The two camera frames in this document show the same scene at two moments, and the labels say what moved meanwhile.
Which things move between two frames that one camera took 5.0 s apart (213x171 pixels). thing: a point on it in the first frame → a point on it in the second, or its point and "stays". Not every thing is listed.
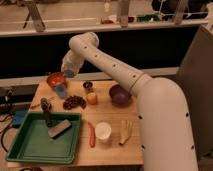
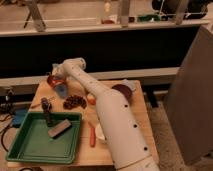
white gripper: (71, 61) → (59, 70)
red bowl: (56, 78) stays
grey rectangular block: (59, 128) stays
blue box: (18, 116) stays
